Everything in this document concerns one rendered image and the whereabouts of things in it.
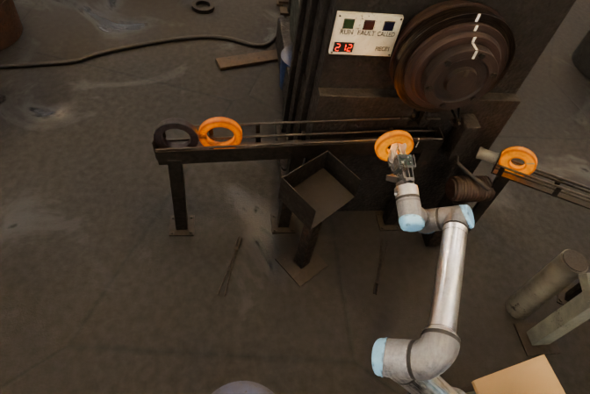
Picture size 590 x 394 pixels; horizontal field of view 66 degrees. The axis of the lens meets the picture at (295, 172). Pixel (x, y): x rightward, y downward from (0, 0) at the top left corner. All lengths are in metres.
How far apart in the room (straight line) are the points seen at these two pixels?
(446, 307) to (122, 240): 1.65
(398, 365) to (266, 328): 0.91
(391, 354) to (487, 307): 1.23
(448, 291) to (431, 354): 0.22
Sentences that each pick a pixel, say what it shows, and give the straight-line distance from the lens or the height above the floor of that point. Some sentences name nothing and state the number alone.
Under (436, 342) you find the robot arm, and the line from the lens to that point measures 1.48.
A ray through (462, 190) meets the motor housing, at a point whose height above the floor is 0.51.
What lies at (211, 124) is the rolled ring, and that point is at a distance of 1.93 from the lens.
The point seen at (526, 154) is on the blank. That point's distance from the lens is 2.26.
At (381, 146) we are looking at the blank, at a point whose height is 0.83.
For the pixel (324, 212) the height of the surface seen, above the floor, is 0.60.
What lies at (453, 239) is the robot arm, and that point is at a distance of 1.71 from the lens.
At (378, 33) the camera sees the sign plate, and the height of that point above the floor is 1.16.
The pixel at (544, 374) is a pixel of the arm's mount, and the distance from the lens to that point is 2.23.
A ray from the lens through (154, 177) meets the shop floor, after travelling 2.75.
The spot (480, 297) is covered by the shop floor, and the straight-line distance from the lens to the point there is 2.68.
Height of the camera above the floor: 2.11
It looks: 49 degrees down
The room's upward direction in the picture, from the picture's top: 11 degrees clockwise
